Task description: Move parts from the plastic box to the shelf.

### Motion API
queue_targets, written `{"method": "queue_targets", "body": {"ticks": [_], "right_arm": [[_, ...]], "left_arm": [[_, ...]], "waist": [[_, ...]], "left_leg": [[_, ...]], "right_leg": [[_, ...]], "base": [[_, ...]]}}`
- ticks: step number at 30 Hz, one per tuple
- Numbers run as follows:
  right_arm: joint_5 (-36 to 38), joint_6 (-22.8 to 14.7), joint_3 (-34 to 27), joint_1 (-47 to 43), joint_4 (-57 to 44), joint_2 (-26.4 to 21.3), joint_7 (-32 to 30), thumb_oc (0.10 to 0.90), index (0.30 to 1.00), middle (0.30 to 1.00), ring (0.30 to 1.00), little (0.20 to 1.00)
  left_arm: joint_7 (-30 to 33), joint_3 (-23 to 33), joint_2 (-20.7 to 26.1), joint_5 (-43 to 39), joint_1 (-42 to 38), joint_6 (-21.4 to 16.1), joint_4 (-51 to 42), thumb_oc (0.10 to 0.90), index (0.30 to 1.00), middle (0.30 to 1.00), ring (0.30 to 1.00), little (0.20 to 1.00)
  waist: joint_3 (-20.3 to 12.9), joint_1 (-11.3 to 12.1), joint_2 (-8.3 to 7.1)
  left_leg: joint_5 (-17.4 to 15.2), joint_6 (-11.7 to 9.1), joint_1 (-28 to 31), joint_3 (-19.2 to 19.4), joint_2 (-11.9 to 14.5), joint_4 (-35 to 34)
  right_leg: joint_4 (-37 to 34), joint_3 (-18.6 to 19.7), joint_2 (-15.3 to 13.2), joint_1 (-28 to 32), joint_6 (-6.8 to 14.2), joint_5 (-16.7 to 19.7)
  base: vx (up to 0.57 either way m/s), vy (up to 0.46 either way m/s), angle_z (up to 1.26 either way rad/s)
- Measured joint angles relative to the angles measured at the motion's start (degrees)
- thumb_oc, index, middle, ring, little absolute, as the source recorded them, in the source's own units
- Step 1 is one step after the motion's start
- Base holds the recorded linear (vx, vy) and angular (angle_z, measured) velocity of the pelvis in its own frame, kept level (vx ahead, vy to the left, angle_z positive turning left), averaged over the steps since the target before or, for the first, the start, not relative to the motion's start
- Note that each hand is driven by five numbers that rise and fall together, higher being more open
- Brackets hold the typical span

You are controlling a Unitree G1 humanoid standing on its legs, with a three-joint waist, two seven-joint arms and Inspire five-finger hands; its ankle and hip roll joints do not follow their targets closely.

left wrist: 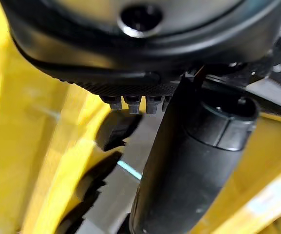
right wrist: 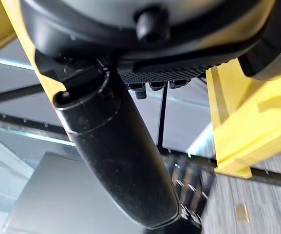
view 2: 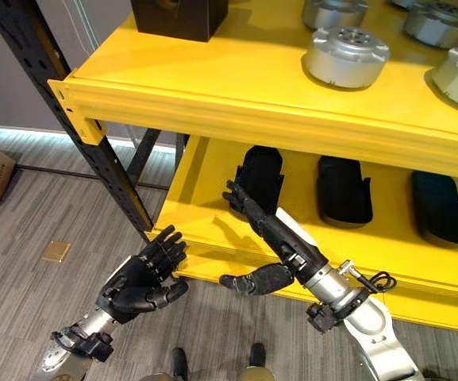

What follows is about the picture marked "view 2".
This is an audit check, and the black sole-shaped part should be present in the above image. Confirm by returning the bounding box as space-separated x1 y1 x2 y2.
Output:
233 144 286 218
316 155 374 229
410 170 458 250

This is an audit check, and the brass floor socket plate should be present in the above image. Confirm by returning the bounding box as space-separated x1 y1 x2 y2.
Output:
41 240 72 264

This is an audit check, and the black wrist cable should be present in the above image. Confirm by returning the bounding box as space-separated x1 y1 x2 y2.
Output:
347 260 398 295

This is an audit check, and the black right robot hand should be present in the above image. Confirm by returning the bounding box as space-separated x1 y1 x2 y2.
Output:
219 179 329 297

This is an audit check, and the dark left robot foot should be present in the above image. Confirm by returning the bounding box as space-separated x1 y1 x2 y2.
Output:
171 347 189 381

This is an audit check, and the yellow metal shelf board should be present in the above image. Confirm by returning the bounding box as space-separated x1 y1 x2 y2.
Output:
47 0 458 172
148 134 458 335

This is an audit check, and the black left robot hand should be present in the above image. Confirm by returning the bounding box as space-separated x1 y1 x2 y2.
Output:
95 224 190 325

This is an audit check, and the dark robot foot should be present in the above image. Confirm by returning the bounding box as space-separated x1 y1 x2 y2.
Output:
248 342 267 371
171 347 189 381

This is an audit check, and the black perforated shelf post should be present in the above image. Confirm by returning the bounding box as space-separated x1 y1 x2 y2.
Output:
0 0 155 244
126 127 162 186

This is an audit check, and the dark right robot foot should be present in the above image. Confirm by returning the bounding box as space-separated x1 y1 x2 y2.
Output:
248 342 267 371

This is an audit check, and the black box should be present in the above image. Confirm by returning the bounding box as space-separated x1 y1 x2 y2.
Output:
129 0 230 44

